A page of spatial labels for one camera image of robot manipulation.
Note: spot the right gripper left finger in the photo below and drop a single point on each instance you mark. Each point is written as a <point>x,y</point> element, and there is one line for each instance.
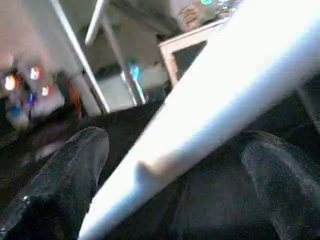
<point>55,190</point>

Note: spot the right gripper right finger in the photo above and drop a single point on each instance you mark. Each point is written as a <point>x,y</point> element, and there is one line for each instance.
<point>290,185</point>

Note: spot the white plastic table leg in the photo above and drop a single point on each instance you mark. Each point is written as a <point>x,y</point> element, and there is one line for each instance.
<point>215,100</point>

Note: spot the black mat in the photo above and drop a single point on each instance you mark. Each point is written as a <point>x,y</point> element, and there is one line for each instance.
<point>125,125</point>

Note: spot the grey metal pole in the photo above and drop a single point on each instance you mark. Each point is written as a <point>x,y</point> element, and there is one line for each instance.
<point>120,55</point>

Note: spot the white glass door cabinet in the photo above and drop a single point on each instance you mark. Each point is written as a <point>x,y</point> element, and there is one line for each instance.
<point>185,50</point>

